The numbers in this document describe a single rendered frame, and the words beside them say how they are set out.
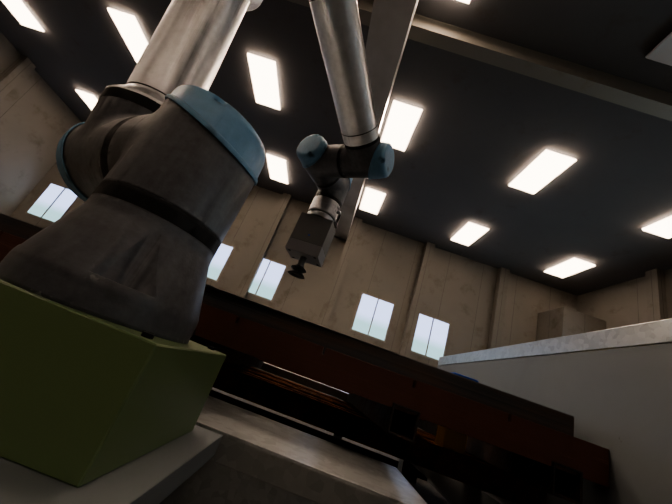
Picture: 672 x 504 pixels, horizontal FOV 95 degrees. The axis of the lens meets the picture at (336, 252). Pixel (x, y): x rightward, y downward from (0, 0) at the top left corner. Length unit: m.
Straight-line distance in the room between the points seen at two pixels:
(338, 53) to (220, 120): 0.33
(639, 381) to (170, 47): 0.90
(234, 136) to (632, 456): 0.77
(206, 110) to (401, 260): 10.55
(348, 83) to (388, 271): 10.03
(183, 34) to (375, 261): 10.20
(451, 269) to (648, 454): 10.69
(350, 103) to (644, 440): 0.75
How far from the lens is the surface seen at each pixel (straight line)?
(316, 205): 0.77
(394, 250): 10.87
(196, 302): 0.31
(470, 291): 11.39
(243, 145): 0.34
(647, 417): 0.77
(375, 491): 0.44
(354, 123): 0.64
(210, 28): 0.55
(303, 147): 0.74
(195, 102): 0.35
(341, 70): 0.62
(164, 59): 0.51
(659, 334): 0.78
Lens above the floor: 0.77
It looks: 22 degrees up
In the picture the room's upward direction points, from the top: 20 degrees clockwise
